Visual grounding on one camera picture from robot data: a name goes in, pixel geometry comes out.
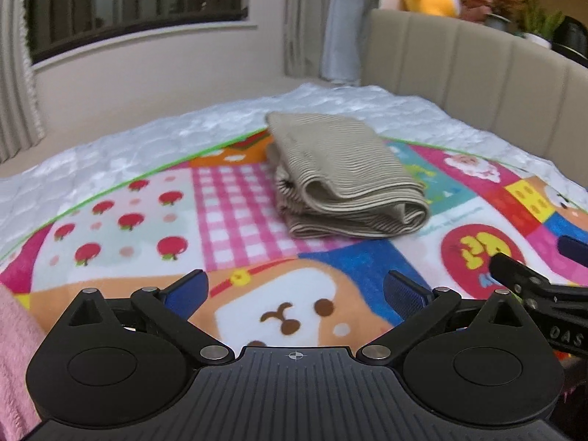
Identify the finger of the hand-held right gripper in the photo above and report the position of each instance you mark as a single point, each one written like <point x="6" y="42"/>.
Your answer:
<point x="510" y="270"/>
<point x="573" y="248"/>

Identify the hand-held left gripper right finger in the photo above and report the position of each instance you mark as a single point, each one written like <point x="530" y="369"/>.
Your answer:
<point x="406" y="296"/>

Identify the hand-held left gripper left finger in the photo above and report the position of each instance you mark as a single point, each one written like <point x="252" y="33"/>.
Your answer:
<point x="188" y="291"/>

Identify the beige striped knit sweater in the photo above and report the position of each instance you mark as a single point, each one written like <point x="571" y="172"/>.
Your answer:
<point x="342" y="183"/>

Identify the colourful printed blanket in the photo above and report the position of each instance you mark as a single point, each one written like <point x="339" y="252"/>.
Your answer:
<point x="257" y="239"/>

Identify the white quilted mattress cover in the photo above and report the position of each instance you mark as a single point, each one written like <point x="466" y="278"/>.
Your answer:
<point x="151" y="133"/>

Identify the pink fuzzy cloth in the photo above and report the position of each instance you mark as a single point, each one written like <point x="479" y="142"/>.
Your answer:
<point x="16" y="358"/>

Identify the beige padded headboard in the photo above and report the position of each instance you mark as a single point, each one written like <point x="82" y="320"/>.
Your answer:
<point x="477" y="73"/>

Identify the black round pot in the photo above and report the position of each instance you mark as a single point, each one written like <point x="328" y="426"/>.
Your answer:
<point x="572" y="36"/>

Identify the green potted plant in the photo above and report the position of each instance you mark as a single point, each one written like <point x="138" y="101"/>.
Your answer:
<point x="542" y="23"/>

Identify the pale blue sheer curtain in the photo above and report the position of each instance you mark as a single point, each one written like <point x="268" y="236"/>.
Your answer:
<point x="350" y="23"/>

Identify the beige pleated curtain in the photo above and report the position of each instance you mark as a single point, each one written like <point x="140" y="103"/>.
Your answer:
<point x="303" y="18"/>
<point x="17" y="64"/>

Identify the dark framed window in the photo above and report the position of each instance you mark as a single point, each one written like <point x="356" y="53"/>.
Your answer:
<point x="138" y="2"/>

